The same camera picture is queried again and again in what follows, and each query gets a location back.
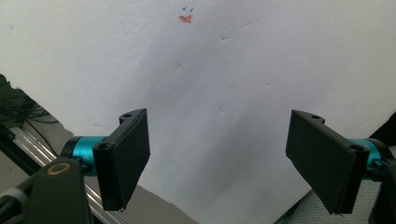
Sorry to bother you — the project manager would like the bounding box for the bundle of black cables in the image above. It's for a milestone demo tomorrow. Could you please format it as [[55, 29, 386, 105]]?
[[0, 74, 60, 127]]

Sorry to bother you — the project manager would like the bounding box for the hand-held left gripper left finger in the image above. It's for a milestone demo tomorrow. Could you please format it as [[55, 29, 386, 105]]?
[[60, 107, 151, 212]]

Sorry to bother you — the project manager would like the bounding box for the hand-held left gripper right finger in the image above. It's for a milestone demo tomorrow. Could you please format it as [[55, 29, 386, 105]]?
[[285, 109, 383, 216]]

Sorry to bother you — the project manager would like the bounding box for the dark object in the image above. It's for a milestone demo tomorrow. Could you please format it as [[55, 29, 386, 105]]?
[[368, 111, 396, 147]]

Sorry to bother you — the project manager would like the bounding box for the aluminium frame rail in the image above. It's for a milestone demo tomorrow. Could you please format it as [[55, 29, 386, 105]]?
[[7, 125, 132, 224]]

